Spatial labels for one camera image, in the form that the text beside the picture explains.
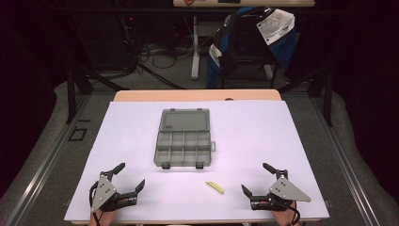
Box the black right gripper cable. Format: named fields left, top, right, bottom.
left=278, top=199, right=301, bottom=226

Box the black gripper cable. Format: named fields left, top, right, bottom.
left=278, top=199, right=301, bottom=226
left=88, top=181, right=102, bottom=226

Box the blue and white jacket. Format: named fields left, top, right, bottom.
left=206, top=6, right=297, bottom=89

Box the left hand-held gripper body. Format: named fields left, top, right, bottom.
left=88, top=170, right=139, bottom=214

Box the bundle of floor cables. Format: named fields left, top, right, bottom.
left=121, top=15, right=215, bottom=90

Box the white table cover sheet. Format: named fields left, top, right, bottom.
left=63, top=100, right=330, bottom=222

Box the person's right hand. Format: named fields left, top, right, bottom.
left=270, top=201, right=301, bottom=226

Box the aluminium floor rail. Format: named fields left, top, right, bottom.
left=3, top=93, right=92, bottom=226
left=309, top=93, right=382, bottom=226

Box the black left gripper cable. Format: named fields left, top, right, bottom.
left=88, top=181, right=102, bottom=226

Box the white desk with metal leg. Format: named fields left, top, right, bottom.
left=172, top=0, right=316, bottom=81

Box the black metal stand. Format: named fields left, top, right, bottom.
left=64, top=67, right=130, bottom=125
left=279, top=67, right=334, bottom=128

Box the black chair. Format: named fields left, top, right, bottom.
left=219, top=12, right=280, bottom=89

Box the small yellow-green stick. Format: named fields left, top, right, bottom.
left=205, top=181, right=226, bottom=195

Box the person's left hand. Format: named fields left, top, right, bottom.
left=88, top=206, right=119, bottom=226

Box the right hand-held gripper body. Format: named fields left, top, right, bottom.
left=249, top=169, right=312, bottom=212

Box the grey plastic compartment box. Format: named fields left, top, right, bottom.
left=152, top=107, right=217, bottom=170

